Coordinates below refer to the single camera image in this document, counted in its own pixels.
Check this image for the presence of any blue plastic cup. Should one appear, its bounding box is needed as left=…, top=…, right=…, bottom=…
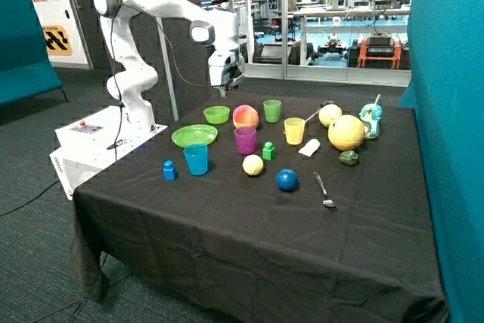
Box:
left=183, top=144, right=209, bottom=176

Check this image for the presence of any green plastic plate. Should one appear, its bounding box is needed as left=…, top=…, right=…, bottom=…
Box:
left=171, top=124, right=219, bottom=148

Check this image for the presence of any metal fork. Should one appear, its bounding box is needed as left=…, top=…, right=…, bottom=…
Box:
left=313, top=171, right=337, bottom=210

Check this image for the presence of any green toy pepper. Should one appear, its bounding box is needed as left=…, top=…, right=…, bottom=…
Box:
left=338, top=150, right=359, bottom=166

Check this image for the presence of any teal sofa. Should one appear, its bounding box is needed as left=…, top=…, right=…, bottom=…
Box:
left=0, top=0, right=63, bottom=106

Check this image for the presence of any medium pale yellow ball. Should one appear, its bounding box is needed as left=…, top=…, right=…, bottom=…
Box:
left=318, top=104, right=343, bottom=128

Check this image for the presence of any black tablecloth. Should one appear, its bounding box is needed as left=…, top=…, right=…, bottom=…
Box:
left=70, top=107, right=450, bottom=322

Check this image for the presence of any yellow black sign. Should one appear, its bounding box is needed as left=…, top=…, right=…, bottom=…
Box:
left=42, top=25, right=73, bottom=57

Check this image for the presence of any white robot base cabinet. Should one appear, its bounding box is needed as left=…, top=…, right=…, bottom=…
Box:
left=50, top=106, right=166, bottom=200

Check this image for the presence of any pink orange ball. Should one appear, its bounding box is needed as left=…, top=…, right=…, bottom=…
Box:
left=232, top=104, right=259, bottom=129

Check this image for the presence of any white cloth piece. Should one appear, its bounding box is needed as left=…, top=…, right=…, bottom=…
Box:
left=299, top=138, right=321, bottom=157

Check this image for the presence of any teal toy with straw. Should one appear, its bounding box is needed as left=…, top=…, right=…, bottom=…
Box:
left=360, top=94, right=383, bottom=139

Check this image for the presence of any dark blue ball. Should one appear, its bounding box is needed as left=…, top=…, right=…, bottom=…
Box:
left=276, top=169, right=299, bottom=192

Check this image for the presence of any teal partition panel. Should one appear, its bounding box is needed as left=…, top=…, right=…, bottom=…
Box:
left=401, top=0, right=483, bottom=322

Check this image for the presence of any purple plastic cup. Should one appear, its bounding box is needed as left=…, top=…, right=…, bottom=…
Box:
left=234, top=126, right=256, bottom=155

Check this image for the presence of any orange black machine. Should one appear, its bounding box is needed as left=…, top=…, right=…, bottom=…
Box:
left=347, top=33, right=411, bottom=70

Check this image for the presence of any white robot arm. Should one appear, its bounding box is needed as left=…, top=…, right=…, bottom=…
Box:
left=94, top=0, right=245, bottom=134

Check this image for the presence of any metal ladle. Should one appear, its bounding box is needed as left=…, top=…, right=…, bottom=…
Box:
left=304, top=100, right=335, bottom=123

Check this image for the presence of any green toy block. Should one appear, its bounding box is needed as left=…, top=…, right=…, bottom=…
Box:
left=262, top=141, right=275, bottom=160

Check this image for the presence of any green plastic bowl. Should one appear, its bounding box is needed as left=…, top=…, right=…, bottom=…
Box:
left=203, top=106, right=230, bottom=125

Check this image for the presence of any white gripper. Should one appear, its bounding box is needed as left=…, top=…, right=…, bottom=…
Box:
left=208, top=49, right=245, bottom=97

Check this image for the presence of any blue toy block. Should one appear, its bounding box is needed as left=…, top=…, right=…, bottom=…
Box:
left=163, top=160, right=178, bottom=181

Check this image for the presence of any small pale yellow ball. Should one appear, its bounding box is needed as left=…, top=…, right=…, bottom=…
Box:
left=242, top=154, right=264, bottom=176

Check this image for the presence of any large yellow ball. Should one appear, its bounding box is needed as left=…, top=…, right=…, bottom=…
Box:
left=327, top=115, right=365, bottom=151

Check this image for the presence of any yellow plastic cup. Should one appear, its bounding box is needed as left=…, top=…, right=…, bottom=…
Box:
left=284, top=117, right=306, bottom=145

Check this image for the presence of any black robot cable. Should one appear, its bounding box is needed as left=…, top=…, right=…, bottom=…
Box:
left=107, top=3, right=228, bottom=150

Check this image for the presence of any green plastic cup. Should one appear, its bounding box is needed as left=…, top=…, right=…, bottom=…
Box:
left=263, top=99, right=281, bottom=123

